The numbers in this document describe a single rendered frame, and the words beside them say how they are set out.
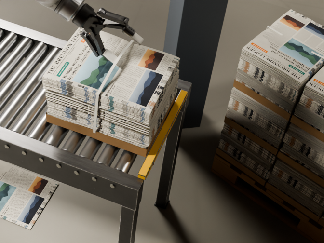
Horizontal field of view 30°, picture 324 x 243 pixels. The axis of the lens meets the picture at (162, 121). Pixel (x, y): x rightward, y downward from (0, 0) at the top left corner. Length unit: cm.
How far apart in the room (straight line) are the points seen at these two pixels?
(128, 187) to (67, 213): 93
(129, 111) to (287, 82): 78
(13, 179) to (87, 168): 102
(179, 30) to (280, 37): 46
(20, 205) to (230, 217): 99
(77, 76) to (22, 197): 108
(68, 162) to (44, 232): 84
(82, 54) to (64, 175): 41
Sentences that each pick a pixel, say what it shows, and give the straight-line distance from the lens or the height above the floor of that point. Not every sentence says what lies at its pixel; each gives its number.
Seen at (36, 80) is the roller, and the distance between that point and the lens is 229.
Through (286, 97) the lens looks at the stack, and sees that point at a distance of 249.
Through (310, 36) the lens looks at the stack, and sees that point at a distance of 262.
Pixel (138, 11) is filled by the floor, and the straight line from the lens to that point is 391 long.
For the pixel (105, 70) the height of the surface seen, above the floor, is 103.
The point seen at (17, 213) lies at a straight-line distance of 288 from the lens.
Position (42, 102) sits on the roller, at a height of 79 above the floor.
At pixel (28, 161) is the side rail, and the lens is 212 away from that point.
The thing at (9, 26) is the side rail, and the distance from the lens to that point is 252.
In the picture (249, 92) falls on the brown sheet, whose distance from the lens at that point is 259.
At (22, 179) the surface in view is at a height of 1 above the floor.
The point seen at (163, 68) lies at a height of 103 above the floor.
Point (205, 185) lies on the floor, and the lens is 301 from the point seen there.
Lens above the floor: 241
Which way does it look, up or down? 48 degrees down
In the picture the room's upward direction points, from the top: 9 degrees clockwise
